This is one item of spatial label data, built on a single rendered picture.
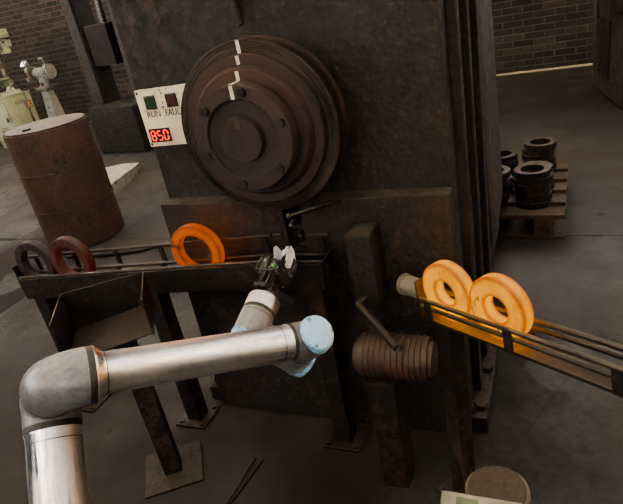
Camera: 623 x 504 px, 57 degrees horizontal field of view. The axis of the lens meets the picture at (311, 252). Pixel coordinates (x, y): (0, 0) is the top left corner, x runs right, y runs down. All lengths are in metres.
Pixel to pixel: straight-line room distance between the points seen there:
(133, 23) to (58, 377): 1.10
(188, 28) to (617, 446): 1.80
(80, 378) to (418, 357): 0.84
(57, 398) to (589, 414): 1.65
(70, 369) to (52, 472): 0.22
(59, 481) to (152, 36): 1.23
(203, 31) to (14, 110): 8.02
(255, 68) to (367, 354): 0.81
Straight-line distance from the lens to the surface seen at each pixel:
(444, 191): 1.60
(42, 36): 10.58
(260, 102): 1.45
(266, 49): 1.51
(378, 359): 1.58
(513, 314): 1.31
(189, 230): 1.84
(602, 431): 2.12
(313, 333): 1.33
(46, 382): 1.21
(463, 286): 1.38
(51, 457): 1.30
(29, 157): 4.35
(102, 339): 1.85
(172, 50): 1.83
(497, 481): 1.24
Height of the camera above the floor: 1.45
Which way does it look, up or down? 25 degrees down
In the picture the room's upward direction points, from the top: 11 degrees counter-clockwise
